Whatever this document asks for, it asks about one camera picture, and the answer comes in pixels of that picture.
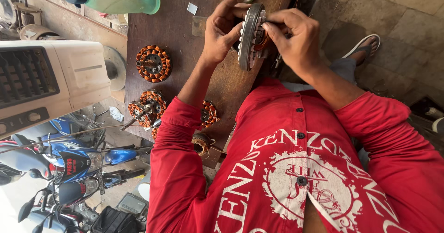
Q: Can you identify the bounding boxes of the blue motorcycle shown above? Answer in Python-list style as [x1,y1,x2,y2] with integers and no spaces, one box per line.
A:
[0,116,153,186]

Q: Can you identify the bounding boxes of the clear plastic sheet piece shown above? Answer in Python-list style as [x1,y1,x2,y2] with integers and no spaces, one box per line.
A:
[192,16,208,38]

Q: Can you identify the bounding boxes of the white and grey sandal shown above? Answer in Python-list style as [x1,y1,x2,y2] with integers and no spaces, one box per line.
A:
[341,34,381,67]

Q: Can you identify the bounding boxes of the grey fan motor stator core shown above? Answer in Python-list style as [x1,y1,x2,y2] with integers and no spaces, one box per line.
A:
[237,3,273,72]

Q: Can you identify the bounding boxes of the black bag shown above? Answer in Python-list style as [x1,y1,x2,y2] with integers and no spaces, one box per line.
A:
[90,205,140,233]

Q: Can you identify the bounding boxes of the round copper-wound stator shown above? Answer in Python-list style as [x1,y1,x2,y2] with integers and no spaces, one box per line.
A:
[135,45,173,84]

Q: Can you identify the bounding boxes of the copper-wound stator with shaft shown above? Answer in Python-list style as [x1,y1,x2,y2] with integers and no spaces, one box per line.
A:
[119,89,168,132]

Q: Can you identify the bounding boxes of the person's grey trousers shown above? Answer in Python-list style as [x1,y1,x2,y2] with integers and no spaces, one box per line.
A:
[280,57,358,93]

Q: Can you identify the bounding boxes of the white air cooler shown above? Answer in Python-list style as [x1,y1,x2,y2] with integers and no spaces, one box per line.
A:
[0,40,112,140]

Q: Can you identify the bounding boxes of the person's red printed shirt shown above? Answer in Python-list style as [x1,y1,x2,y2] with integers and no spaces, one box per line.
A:
[146,78,444,233]

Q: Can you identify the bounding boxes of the crumpled white cloth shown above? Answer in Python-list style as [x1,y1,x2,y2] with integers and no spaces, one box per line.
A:
[109,106,125,123]

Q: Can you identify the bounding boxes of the person's right hand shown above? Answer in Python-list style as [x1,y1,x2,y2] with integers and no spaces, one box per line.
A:
[262,9,323,84]

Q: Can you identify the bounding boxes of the person's left hand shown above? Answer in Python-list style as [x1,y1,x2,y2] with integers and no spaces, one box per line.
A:
[201,0,252,65]

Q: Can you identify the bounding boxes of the grey box device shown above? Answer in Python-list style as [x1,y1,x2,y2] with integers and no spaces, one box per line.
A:
[116,192,148,215]

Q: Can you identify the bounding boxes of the round metal fan cover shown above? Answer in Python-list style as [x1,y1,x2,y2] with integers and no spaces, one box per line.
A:
[103,46,127,91]

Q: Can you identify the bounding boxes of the heap of metal motor parts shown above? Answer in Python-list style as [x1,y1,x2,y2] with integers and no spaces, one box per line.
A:
[0,0,67,41]

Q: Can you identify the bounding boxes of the stator with frayed yellow winding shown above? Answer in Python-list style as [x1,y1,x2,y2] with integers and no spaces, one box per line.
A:
[191,133,212,157]

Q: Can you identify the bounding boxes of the black motorcycle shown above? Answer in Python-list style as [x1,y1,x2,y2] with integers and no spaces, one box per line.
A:
[17,169,146,233]

